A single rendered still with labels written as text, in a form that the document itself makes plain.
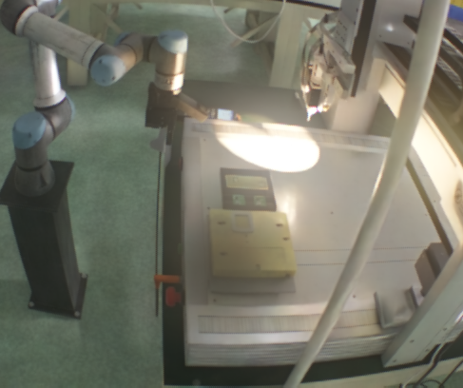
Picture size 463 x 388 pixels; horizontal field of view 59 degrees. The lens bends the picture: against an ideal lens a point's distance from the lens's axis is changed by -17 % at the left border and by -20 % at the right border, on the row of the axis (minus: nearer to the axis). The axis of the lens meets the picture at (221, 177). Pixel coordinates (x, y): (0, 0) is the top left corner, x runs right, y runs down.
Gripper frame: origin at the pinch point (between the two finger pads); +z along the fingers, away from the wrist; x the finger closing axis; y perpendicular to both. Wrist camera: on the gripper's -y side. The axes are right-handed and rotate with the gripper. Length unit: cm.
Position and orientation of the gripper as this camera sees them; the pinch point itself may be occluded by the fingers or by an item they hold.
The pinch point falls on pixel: (168, 150)
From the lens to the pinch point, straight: 137.1
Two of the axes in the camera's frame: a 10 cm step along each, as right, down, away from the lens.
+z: -1.2, 7.8, 6.2
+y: -9.9, -0.9, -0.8
